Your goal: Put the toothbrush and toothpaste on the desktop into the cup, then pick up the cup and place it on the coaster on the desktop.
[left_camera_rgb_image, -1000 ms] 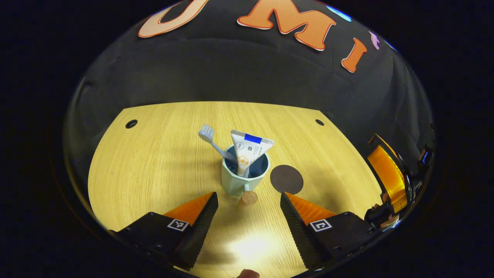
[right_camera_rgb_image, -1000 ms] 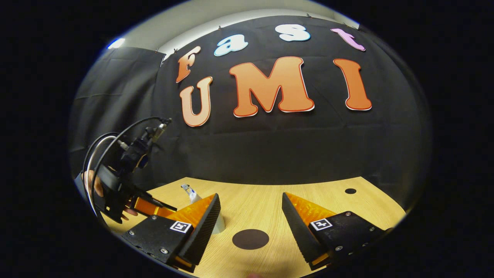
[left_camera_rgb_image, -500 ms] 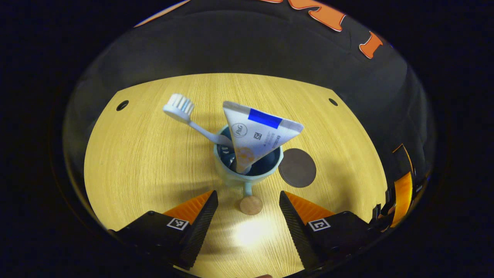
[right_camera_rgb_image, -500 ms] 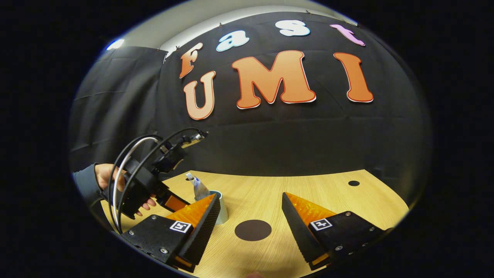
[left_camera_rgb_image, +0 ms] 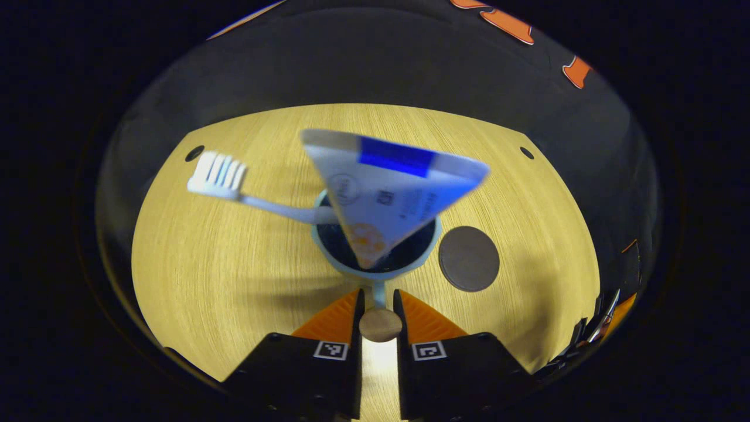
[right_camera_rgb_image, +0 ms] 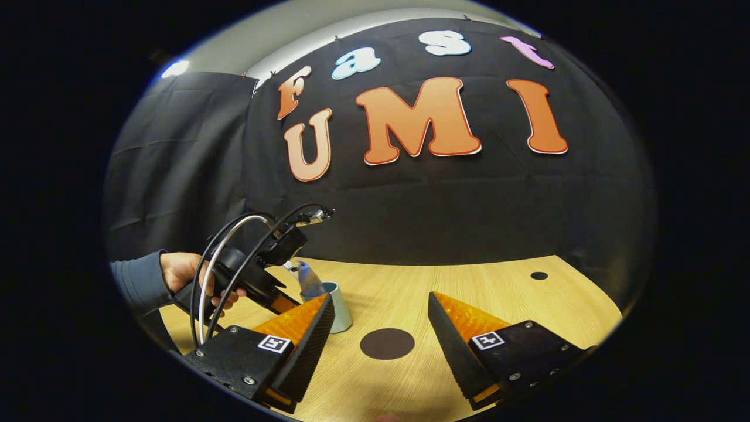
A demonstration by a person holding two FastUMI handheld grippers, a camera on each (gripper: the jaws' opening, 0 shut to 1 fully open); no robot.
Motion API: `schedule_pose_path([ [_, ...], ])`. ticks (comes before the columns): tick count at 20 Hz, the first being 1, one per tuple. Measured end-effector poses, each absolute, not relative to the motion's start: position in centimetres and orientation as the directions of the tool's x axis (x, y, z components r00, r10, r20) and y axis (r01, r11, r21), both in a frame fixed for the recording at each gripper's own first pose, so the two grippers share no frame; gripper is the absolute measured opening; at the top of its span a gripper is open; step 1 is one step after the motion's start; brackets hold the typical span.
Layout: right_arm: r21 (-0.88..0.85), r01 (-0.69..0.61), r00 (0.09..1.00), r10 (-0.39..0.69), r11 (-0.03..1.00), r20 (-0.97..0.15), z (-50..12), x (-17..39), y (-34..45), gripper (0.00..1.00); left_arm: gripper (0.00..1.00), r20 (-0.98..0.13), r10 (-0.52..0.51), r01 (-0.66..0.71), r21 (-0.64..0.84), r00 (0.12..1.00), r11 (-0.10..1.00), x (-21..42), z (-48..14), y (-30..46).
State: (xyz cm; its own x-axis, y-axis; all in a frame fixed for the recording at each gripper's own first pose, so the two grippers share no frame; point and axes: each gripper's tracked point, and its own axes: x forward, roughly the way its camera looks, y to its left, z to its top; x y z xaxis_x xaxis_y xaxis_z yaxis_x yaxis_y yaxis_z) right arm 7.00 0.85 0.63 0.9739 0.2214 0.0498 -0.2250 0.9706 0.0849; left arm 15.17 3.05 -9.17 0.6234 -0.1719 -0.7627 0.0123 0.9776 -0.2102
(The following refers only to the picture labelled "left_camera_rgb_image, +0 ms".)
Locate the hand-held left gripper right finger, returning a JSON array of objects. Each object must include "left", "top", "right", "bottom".
[{"left": 393, "top": 288, "right": 535, "bottom": 421}]

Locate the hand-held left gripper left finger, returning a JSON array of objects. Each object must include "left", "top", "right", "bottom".
[{"left": 221, "top": 287, "right": 365, "bottom": 421}]

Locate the dark round coaster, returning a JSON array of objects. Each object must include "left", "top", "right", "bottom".
[{"left": 438, "top": 226, "right": 500, "bottom": 292}]

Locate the blue cup with wooden handle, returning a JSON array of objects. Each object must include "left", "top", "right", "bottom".
[{"left": 311, "top": 189, "right": 442, "bottom": 344}]

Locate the white toothpaste tube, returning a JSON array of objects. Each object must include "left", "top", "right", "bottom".
[{"left": 300, "top": 129, "right": 490, "bottom": 270}]

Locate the white toothbrush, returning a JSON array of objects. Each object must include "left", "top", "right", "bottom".
[{"left": 186, "top": 151, "right": 339, "bottom": 226}]

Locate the wooden desktop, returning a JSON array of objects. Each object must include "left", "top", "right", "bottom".
[{"left": 131, "top": 104, "right": 601, "bottom": 422}]

